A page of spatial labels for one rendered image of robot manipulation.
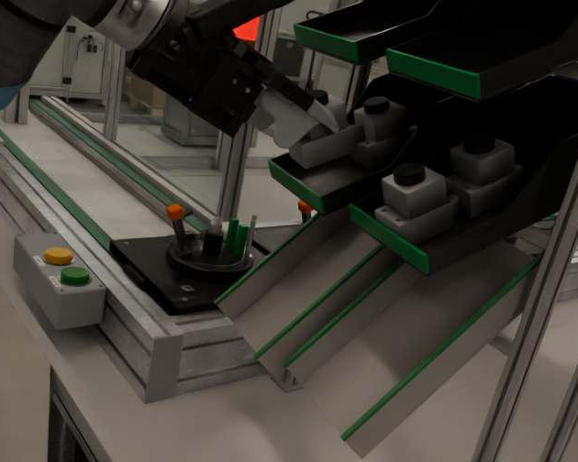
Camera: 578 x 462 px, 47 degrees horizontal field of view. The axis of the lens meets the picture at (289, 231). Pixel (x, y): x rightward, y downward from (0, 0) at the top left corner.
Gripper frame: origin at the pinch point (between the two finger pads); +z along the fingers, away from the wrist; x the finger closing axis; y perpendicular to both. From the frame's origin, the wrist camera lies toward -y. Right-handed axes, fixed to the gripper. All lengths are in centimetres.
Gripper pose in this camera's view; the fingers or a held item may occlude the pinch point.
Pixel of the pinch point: (321, 112)
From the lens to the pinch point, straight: 71.7
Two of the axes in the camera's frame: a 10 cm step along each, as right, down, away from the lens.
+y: -5.6, 8.1, 1.4
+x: 3.9, 4.1, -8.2
